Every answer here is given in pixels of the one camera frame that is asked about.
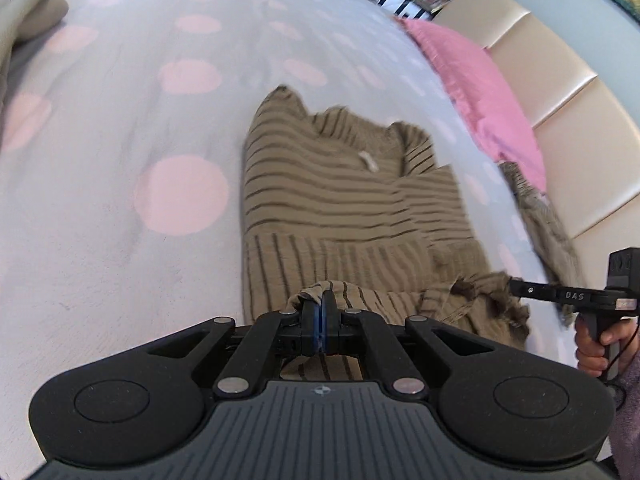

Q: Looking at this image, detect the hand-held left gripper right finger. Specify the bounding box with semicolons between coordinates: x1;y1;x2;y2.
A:
321;291;496;397

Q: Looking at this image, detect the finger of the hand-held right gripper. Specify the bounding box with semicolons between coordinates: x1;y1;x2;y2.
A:
509;278;608;311

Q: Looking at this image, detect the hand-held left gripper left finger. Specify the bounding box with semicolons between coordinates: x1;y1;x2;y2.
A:
146;299;321;399

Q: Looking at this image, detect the brown striped shirt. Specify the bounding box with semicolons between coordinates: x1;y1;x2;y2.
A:
242;85;532;382

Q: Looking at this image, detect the person's right forearm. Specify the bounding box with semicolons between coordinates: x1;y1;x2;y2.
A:
606;357;640;480

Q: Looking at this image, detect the person's right hand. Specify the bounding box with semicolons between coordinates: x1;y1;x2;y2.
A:
573;317;640;380

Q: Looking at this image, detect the brown mottled cloth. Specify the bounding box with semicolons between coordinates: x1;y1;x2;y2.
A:
499;160;585;330

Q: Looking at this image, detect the pink dotted bedspread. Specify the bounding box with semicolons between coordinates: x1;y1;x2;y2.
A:
0;0;578;467

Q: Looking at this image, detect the cream padded headboard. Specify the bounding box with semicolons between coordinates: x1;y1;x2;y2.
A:
431;0;640;241

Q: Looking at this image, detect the pink pillow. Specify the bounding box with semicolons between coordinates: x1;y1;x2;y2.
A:
397;16;549;196

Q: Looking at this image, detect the beige fleece blanket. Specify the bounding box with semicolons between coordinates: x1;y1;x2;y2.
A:
0;0;74;83

